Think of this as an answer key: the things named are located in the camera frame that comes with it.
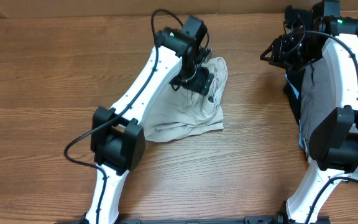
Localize beige khaki shorts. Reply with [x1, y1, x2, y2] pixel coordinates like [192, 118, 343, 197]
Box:
[144, 57, 228, 142]

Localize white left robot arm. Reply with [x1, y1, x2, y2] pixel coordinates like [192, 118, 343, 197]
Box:
[81, 16, 213, 223]

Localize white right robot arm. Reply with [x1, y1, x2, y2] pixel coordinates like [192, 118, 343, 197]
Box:
[260, 1, 358, 223]

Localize black garment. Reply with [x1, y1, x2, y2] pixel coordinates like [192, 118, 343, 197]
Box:
[283, 5, 313, 125]

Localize light blue garment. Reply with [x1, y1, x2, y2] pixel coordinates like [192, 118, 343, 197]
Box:
[283, 72, 305, 149]

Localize grey garment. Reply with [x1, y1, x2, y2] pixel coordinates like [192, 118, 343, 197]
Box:
[300, 30, 358, 184]

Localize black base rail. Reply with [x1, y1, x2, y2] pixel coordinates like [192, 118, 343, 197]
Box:
[54, 215, 332, 224]

